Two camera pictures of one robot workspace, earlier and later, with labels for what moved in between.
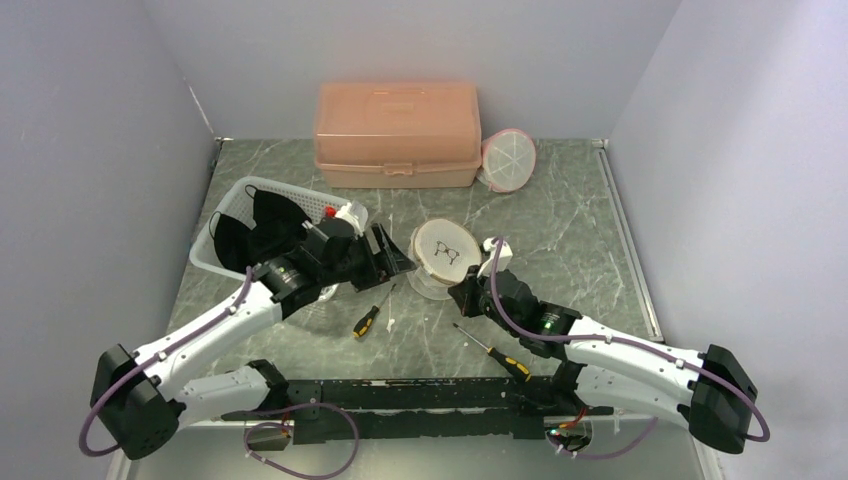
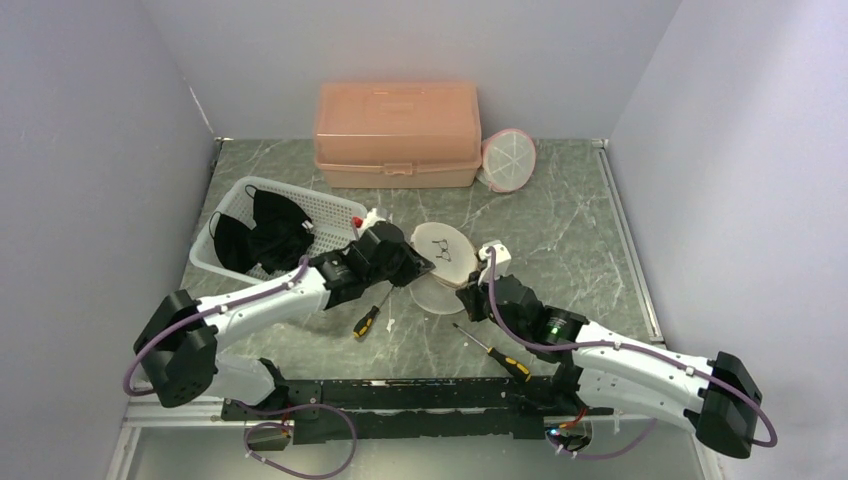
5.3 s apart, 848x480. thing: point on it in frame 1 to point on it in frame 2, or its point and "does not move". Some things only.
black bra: [279, 226] does not move
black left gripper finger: [394, 256] to [410, 265]
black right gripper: [465, 293] does not move
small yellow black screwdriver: [364, 325] does not move
